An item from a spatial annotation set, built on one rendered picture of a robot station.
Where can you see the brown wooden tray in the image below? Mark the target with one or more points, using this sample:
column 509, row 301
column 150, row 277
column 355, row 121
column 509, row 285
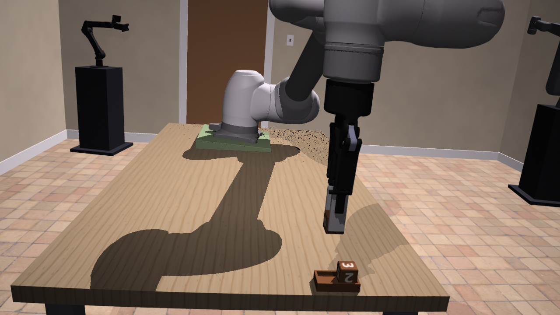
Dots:
column 326, row 281

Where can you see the brown number cube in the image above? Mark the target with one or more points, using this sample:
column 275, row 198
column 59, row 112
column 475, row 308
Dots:
column 325, row 224
column 346, row 272

